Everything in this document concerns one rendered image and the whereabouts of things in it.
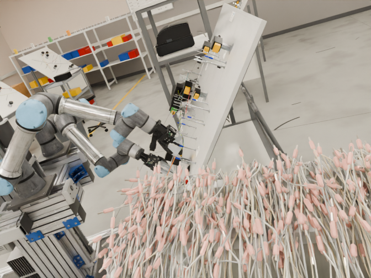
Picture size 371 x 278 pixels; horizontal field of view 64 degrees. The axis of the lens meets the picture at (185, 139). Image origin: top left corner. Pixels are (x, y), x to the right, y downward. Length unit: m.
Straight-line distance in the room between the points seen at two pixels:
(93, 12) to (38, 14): 1.77
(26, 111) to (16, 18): 9.78
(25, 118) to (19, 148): 0.17
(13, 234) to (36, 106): 0.75
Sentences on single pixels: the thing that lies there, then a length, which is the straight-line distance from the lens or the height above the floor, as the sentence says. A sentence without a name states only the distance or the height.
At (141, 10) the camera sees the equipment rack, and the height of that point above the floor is 1.82.
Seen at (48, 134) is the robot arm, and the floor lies 1.30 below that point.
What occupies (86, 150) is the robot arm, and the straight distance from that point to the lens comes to 1.72.
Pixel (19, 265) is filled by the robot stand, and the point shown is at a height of 0.56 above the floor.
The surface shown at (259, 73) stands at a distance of 4.61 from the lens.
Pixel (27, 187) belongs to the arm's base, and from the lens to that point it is 1.82.
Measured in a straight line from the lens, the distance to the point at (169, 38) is 2.39.
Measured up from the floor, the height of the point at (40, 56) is 1.50.
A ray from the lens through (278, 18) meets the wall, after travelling 8.86.
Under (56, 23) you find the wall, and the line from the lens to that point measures 10.43.
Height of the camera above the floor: 1.87
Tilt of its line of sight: 26 degrees down
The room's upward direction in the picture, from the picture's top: 20 degrees counter-clockwise
